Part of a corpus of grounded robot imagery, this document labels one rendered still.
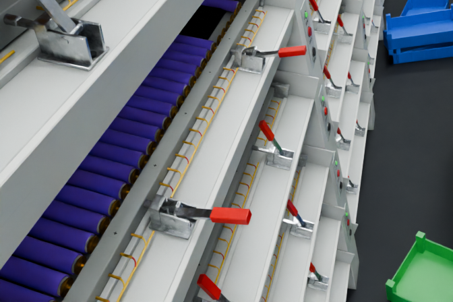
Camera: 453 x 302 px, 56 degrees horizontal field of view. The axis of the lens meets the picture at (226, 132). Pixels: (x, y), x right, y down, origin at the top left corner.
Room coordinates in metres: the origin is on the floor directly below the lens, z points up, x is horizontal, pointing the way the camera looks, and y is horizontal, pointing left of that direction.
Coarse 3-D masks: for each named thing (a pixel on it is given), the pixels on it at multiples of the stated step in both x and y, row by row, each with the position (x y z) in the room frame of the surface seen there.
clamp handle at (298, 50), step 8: (256, 48) 0.51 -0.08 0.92; (280, 48) 0.49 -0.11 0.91; (288, 48) 0.49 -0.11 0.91; (296, 48) 0.48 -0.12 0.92; (304, 48) 0.47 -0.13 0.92; (256, 56) 0.50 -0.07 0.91; (264, 56) 0.50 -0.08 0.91; (272, 56) 0.49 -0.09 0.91; (280, 56) 0.48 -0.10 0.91; (288, 56) 0.48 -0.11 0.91
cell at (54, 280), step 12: (12, 264) 0.26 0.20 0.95; (24, 264) 0.26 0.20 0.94; (36, 264) 0.26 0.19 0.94; (0, 276) 0.26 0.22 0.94; (12, 276) 0.25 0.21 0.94; (24, 276) 0.25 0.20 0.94; (36, 276) 0.25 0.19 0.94; (48, 276) 0.24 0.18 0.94; (60, 276) 0.24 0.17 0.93; (36, 288) 0.24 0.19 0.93; (48, 288) 0.24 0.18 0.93; (60, 288) 0.24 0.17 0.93
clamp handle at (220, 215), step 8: (176, 208) 0.28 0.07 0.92; (184, 208) 0.28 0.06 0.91; (192, 208) 0.28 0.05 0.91; (200, 208) 0.28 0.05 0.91; (216, 208) 0.27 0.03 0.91; (224, 208) 0.26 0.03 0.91; (232, 208) 0.26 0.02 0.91; (240, 208) 0.26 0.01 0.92; (184, 216) 0.28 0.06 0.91; (192, 216) 0.27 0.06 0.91; (200, 216) 0.27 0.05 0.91; (208, 216) 0.26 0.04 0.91; (216, 216) 0.26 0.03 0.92; (224, 216) 0.25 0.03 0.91; (232, 216) 0.25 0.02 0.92; (240, 216) 0.25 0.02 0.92; (248, 216) 0.25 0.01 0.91
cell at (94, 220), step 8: (56, 200) 0.32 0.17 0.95; (48, 208) 0.31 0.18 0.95; (56, 208) 0.31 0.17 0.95; (64, 208) 0.31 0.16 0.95; (72, 208) 0.31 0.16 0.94; (80, 208) 0.31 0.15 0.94; (40, 216) 0.31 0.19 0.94; (48, 216) 0.31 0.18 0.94; (56, 216) 0.30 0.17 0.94; (64, 216) 0.30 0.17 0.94; (72, 216) 0.30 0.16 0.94; (80, 216) 0.30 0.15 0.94; (88, 216) 0.29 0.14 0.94; (96, 216) 0.29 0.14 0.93; (104, 216) 0.30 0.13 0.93; (72, 224) 0.30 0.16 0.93; (80, 224) 0.29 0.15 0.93; (88, 224) 0.29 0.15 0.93; (96, 224) 0.29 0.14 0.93; (96, 232) 0.28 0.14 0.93
